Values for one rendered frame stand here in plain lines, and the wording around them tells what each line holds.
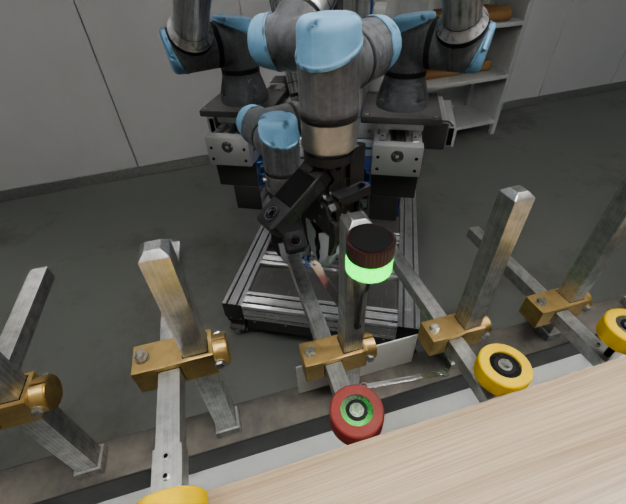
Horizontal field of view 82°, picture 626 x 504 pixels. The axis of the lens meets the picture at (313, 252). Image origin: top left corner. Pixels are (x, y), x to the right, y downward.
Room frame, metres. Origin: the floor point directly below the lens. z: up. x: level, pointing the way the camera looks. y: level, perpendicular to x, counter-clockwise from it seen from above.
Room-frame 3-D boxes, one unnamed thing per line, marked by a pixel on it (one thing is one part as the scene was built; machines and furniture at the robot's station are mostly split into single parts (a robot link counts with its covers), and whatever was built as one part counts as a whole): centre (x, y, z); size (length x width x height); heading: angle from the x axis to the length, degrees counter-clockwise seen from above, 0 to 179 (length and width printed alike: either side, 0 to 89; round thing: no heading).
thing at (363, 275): (0.34, -0.07, 1.11); 0.06 x 0.06 x 0.02
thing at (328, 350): (0.37, -0.04, 0.84); 0.14 x 0.06 x 0.05; 104
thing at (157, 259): (0.32, 0.18, 0.93); 0.04 x 0.04 x 0.48; 14
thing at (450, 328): (0.44, -0.28, 0.81); 0.14 x 0.06 x 0.05; 104
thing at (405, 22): (1.10, -0.29, 1.20); 0.13 x 0.12 x 0.14; 57
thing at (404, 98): (1.10, -0.29, 1.09); 0.15 x 0.15 x 0.10
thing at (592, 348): (0.56, -0.49, 0.80); 0.44 x 0.03 x 0.04; 14
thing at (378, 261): (0.34, -0.07, 1.14); 0.06 x 0.06 x 0.02
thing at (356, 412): (0.24, -0.05, 0.85); 0.08 x 0.08 x 0.11
